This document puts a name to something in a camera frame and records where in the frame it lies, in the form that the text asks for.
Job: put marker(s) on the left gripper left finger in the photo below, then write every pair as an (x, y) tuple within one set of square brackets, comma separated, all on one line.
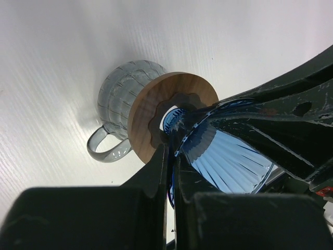
[(130, 216)]

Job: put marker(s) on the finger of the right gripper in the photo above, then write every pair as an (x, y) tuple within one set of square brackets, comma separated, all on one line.
[(290, 121)]

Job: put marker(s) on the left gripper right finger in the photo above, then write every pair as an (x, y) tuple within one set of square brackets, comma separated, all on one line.
[(208, 219)]

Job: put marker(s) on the blue glass ribbed dripper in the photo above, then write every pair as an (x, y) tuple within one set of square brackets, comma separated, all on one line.
[(225, 161)]

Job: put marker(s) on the grey glass coffee server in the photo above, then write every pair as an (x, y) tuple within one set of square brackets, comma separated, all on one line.
[(115, 99)]

